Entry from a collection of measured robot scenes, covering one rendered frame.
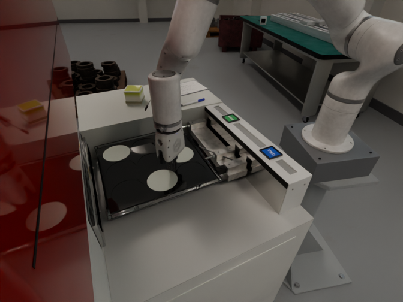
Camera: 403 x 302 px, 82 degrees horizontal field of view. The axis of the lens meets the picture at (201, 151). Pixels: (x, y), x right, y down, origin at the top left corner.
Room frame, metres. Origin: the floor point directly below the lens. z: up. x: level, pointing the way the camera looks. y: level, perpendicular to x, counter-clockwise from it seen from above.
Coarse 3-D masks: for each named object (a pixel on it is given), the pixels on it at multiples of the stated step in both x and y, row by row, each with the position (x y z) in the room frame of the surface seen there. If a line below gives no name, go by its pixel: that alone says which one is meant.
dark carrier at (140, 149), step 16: (112, 144) 0.74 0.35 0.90; (128, 144) 0.75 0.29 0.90; (144, 144) 0.75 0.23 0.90; (128, 160) 0.65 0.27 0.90; (144, 160) 0.65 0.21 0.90; (192, 160) 0.65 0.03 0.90; (112, 176) 0.56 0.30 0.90; (128, 176) 0.56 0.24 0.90; (144, 176) 0.56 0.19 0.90; (192, 176) 0.57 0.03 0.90; (208, 176) 0.57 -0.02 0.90; (112, 192) 0.49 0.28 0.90; (128, 192) 0.49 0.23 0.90; (144, 192) 0.49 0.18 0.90; (160, 192) 0.49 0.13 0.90; (112, 208) 0.43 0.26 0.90
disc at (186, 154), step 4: (184, 148) 0.73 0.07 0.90; (188, 148) 0.73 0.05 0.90; (184, 152) 0.70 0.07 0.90; (188, 152) 0.70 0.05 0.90; (192, 152) 0.70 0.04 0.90; (180, 156) 0.67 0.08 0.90; (184, 156) 0.67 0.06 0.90; (188, 156) 0.67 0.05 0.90; (192, 156) 0.67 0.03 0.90; (176, 160) 0.65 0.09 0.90; (180, 160) 0.65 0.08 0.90; (184, 160) 0.65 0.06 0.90; (188, 160) 0.65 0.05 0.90
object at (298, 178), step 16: (224, 112) 0.92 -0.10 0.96; (240, 128) 0.79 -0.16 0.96; (256, 144) 0.68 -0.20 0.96; (272, 144) 0.67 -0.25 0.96; (272, 160) 0.58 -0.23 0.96; (288, 160) 0.58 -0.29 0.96; (288, 176) 0.51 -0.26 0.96; (304, 176) 0.51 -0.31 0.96; (288, 192) 0.48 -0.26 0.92; (304, 192) 0.51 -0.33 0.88; (288, 208) 0.49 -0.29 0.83
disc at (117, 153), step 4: (112, 148) 0.72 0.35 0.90; (116, 148) 0.72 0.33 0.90; (120, 148) 0.72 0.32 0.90; (124, 148) 0.72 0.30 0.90; (128, 148) 0.72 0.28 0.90; (104, 152) 0.69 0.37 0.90; (108, 152) 0.69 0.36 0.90; (112, 152) 0.69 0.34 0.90; (116, 152) 0.69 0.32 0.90; (120, 152) 0.69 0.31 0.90; (124, 152) 0.69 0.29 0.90; (128, 152) 0.70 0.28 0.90; (104, 156) 0.67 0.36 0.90; (108, 156) 0.67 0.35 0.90; (112, 156) 0.67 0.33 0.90; (116, 156) 0.67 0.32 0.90; (120, 156) 0.67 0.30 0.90; (124, 156) 0.67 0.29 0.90; (108, 160) 0.65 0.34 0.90; (112, 160) 0.65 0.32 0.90; (116, 160) 0.65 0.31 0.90
